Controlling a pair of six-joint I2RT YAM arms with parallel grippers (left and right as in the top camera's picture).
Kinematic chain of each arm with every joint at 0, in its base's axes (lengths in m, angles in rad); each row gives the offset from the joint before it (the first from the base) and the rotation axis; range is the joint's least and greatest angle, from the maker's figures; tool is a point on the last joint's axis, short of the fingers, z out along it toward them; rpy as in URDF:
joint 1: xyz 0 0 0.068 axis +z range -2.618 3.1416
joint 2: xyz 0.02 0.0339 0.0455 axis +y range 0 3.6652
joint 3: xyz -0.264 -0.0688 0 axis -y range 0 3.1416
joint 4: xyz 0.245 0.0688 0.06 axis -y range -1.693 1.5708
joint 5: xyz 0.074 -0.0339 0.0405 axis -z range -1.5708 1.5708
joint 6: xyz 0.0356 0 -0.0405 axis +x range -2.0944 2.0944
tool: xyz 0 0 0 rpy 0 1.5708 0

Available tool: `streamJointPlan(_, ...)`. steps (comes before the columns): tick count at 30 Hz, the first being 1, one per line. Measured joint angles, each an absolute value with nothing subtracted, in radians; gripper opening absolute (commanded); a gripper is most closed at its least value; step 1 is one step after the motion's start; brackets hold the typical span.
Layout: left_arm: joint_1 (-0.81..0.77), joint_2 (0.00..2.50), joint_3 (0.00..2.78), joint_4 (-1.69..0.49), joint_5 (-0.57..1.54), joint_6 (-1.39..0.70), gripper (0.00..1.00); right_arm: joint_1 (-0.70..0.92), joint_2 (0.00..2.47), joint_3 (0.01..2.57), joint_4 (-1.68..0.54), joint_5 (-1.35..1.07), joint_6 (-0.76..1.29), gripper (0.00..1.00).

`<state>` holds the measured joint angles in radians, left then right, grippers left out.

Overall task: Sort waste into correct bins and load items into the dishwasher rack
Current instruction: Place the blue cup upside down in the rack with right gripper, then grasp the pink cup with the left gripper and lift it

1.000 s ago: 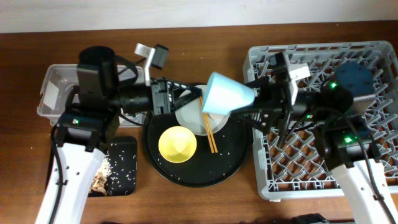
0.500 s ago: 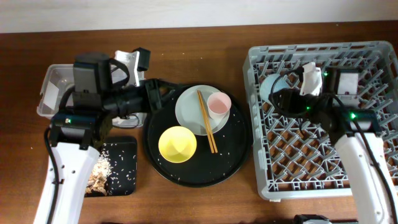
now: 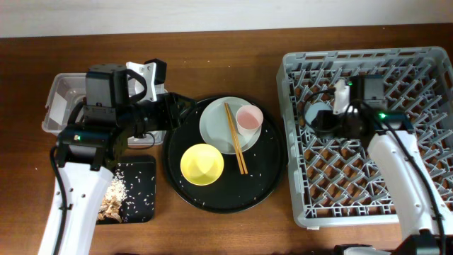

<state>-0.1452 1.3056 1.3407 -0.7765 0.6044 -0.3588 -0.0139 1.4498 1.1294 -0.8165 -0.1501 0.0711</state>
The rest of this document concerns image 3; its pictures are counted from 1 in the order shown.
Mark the black rectangular tray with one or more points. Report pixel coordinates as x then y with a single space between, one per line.
141 191

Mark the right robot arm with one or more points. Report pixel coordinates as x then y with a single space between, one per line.
360 112

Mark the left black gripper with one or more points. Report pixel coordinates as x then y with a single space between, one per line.
170 109

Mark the wooden chopstick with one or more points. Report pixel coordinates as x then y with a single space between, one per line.
233 138
238 141

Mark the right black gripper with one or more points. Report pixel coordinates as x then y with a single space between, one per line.
324 120

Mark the yellow plastic bowl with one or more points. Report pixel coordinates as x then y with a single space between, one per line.
202 164

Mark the clear plastic bin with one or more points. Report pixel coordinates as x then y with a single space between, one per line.
66 91

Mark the round black tray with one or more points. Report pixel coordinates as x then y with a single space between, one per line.
232 192

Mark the pink plastic cup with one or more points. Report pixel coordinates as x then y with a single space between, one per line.
249 119

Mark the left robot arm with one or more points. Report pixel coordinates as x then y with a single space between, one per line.
117 106

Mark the blue plastic cup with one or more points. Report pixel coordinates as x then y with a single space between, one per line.
312 112

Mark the grey dishwasher rack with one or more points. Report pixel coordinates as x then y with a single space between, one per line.
334 182

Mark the rice and nutshell waste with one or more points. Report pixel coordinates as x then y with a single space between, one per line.
113 198

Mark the grey round plate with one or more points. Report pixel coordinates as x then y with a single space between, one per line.
214 125

